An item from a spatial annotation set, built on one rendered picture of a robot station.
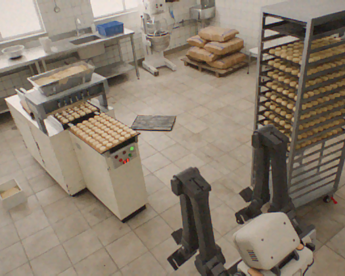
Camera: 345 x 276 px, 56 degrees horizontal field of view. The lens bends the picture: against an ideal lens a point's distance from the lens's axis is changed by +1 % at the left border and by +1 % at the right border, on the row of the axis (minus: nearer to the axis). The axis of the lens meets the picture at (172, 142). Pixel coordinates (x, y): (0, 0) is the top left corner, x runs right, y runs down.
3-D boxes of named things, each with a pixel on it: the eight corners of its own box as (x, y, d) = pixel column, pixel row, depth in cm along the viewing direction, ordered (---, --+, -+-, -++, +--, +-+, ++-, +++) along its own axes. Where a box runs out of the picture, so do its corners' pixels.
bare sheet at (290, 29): (306, 41, 208) (307, 38, 207) (265, 28, 238) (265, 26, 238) (373, 22, 226) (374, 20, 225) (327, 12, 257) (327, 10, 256)
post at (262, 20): (252, 186, 324) (263, 7, 230) (250, 184, 327) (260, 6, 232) (254, 185, 325) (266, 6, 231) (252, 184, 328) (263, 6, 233)
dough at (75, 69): (31, 85, 303) (29, 79, 300) (82, 68, 331) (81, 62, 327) (43, 93, 286) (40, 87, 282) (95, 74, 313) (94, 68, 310)
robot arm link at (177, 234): (186, 253, 135) (202, 242, 139) (171, 230, 139) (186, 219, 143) (180, 259, 145) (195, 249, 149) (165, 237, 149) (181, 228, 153)
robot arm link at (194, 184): (190, 189, 106) (213, 176, 110) (168, 174, 116) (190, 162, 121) (207, 282, 126) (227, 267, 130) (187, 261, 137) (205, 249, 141)
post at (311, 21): (283, 215, 290) (311, 18, 195) (281, 213, 292) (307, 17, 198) (286, 214, 291) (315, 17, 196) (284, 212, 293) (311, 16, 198)
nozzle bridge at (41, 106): (35, 125, 323) (22, 94, 304) (97, 99, 360) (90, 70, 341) (48, 137, 301) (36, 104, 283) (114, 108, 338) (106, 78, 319)
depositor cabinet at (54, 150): (29, 155, 432) (4, 98, 386) (77, 133, 469) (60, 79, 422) (72, 202, 348) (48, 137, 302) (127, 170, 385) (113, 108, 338)
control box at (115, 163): (112, 167, 276) (109, 154, 269) (135, 155, 289) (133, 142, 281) (115, 169, 274) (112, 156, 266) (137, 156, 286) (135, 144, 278)
